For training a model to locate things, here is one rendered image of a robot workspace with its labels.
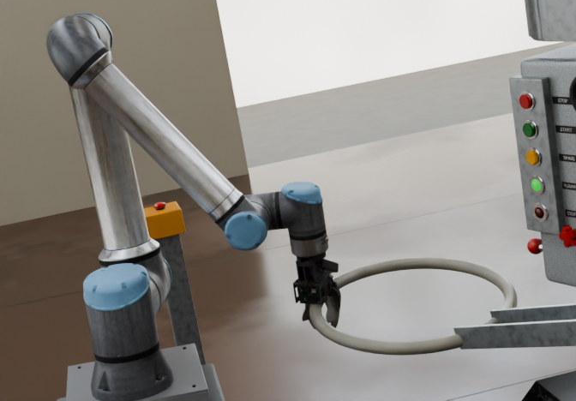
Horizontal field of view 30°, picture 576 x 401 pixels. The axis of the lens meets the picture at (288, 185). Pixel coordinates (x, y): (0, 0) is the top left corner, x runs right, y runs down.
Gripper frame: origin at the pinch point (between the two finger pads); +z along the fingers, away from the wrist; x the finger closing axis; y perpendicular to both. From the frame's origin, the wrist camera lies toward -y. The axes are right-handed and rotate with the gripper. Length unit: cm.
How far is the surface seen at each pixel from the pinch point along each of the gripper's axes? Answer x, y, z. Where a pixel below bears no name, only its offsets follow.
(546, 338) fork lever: 61, 29, -15
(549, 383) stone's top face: 59, 18, 1
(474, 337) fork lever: 43.6, 18.1, -8.4
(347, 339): 15.6, 21.7, -7.6
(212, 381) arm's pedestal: -22.3, 20.7, 7.0
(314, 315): 3.6, 12.5, -8.3
